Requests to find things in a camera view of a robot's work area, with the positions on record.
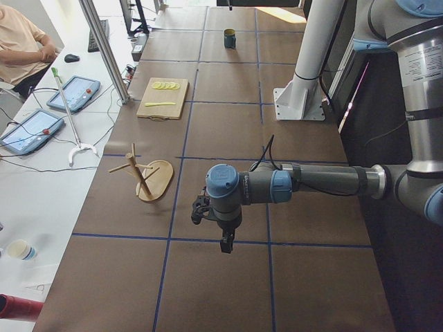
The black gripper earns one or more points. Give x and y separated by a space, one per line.
226 232

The dark teal mug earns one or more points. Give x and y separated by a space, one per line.
229 38

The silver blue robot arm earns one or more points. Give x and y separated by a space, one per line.
412 29

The wooden cup rack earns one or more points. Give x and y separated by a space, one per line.
152 179

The paper cup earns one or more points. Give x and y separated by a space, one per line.
21 249

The bamboo cutting board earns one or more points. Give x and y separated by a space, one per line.
163 95

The yellow plastic knife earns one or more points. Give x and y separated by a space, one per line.
157 104

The lemon slice one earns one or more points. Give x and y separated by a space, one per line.
156 85

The teach pendant far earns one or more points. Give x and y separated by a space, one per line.
78 91

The teach pendant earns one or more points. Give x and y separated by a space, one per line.
78 91
32 133

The teach pendant near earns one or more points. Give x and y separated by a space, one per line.
32 133

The red cylinder object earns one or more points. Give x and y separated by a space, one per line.
17 308

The black computer mouse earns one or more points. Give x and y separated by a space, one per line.
70 58

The seated person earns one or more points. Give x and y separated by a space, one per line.
26 51

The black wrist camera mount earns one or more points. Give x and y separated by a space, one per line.
200 209

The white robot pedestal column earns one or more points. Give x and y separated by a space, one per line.
301 98

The aluminium frame post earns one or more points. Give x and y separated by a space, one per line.
93 21

